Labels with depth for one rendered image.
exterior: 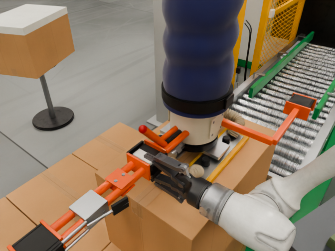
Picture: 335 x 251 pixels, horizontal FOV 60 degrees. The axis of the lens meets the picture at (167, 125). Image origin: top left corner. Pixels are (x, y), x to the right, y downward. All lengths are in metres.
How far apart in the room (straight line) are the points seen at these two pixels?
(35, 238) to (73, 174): 0.97
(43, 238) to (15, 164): 2.05
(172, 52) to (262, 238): 0.50
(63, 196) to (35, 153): 1.25
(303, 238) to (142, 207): 0.59
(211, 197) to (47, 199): 1.03
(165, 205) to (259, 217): 0.32
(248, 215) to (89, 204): 0.36
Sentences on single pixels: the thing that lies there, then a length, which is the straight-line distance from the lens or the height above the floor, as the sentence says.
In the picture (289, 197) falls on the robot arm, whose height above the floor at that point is 1.10.
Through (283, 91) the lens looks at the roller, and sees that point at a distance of 2.48.
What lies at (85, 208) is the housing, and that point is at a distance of 0.73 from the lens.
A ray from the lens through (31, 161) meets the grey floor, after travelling 2.70.
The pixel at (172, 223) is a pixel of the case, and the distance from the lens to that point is 0.86.
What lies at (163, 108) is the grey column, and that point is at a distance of 2.74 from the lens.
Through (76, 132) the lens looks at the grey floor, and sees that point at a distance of 2.88.
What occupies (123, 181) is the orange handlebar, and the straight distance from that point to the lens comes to 0.77.
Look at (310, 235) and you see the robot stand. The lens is 1.21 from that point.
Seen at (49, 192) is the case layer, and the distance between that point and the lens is 1.60.
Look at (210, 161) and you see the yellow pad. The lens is 1.00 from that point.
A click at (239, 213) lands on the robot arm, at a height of 1.14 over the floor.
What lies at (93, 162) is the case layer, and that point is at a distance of 1.69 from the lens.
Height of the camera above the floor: 1.67
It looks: 36 degrees down
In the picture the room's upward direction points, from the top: straight up
